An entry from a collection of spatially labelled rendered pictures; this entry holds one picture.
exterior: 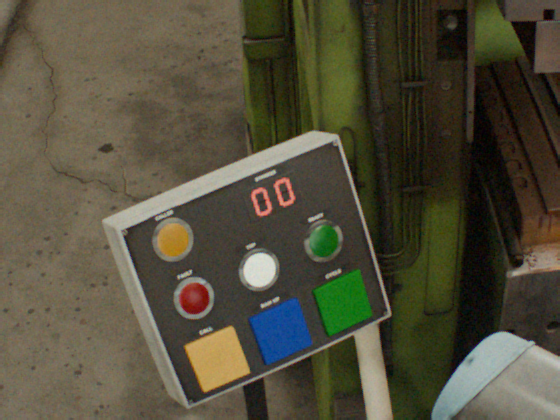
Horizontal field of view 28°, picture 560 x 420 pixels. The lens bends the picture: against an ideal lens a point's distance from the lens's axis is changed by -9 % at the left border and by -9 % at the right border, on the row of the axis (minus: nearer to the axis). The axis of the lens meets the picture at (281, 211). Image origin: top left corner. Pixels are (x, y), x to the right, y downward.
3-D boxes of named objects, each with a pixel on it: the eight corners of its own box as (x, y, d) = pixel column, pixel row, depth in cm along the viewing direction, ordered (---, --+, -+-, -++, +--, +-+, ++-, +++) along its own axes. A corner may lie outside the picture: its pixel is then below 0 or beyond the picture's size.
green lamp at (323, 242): (342, 258, 168) (341, 235, 165) (308, 262, 168) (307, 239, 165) (339, 242, 171) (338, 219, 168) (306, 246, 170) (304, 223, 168)
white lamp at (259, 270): (278, 287, 165) (276, 264, 162) (244, 290, 165) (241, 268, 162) (276, 271, 167) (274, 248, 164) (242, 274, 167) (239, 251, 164)
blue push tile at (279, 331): (313, 344, 169) (298, 298, 167) (266, 366, 166) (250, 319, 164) (308, 342, 170) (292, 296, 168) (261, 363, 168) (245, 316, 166)
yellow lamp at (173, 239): (192, 258, 159) (188, 234, 156) (158, 261, 159) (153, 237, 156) (191, 241, 162) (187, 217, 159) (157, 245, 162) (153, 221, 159)
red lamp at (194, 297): (213, 316, 162) (209, 294, 159) (179, 318, 161) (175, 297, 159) (212, 299, 164) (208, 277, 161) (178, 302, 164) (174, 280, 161)
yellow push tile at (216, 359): (251, 372, 165) (233, 326, 163) (204, 393, 163) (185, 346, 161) (246, 369, 167) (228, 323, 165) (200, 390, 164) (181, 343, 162)
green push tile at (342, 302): (374, 315, 172) (359, 269, 170) (328, 337, 169) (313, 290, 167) (368, 313, 174) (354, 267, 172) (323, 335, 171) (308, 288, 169)
